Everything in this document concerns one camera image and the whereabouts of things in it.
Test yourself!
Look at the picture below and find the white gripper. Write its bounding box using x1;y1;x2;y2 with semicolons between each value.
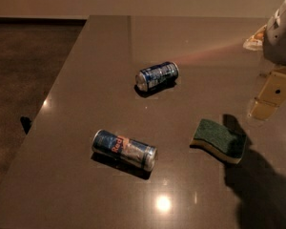
249;0;286;120

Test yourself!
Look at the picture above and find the blue pepsi can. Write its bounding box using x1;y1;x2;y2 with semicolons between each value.
135;61;179;93

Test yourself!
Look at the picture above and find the red bull can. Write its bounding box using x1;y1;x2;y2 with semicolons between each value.
92;130;157;172

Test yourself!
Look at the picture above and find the white orange snack bag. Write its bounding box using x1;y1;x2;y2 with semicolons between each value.
243;25;267;52

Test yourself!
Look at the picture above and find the green yellow sponge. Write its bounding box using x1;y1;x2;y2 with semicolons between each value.
190;119;247;164

